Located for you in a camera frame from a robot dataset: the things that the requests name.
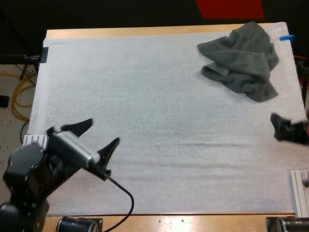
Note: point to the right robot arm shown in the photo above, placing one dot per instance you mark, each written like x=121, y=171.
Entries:
x=289, y=224

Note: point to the blue clip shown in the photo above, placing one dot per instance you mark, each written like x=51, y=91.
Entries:
x=287, y=37

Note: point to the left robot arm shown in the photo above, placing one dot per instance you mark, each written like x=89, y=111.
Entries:
x=21, y=162

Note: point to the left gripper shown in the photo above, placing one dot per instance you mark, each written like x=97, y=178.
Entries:
x=60, y=172

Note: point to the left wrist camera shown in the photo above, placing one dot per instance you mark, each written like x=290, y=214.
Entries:
x=72, y=145

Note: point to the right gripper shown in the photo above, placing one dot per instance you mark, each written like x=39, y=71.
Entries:
x=293, y=133

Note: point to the dark clamp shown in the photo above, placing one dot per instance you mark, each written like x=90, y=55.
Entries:
x=45, y=55

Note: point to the pile of grey-green towels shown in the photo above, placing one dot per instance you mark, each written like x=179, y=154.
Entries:
x=243, y=60

